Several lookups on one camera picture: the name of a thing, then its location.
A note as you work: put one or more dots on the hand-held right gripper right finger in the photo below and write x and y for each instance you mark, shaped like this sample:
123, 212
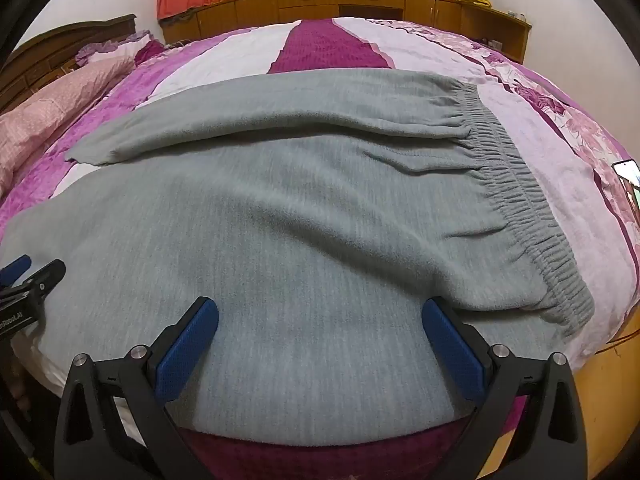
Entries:
452, 355

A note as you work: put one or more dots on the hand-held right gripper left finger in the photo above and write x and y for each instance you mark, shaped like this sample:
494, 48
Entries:
187, 352

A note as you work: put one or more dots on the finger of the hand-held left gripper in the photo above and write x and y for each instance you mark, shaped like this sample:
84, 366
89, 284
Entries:
47, 275
15, 269

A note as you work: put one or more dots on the grey pants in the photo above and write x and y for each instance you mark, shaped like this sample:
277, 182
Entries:
300, 235

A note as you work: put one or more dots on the pink checkered pillow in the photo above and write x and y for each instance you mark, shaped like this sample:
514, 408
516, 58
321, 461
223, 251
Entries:
45, 110

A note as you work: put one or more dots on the dark wooden headboard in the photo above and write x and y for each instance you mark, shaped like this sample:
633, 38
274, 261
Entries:
50, 50

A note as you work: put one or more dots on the purple ruffled pillow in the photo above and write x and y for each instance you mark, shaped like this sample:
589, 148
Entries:
120, 46

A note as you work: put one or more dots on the smartphone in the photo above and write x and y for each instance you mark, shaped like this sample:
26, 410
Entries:
627, 175

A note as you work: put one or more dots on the purple pink floral bedspread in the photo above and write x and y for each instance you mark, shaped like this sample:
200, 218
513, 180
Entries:
325, 45

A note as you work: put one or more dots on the yellow cloth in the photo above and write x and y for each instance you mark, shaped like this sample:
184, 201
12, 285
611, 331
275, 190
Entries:
475, 0

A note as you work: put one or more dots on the wooden window cabinet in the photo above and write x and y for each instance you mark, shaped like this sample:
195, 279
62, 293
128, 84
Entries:
320, 7

